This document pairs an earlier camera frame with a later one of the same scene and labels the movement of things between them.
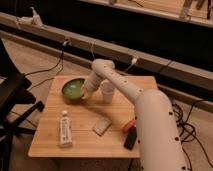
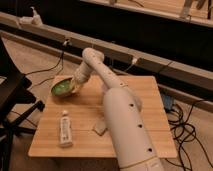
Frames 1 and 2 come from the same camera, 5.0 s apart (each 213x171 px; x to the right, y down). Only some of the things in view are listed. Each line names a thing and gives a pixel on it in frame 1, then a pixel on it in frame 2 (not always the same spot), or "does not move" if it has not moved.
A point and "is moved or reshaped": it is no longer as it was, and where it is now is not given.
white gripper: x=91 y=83 -> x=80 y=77
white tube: x=65 y=131 does not move
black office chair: x=16 y=104 does not move
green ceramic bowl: x=72 y=90 is moved or reshaped
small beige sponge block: x=101 y=125 does not move
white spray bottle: x=33 y=21 does not move
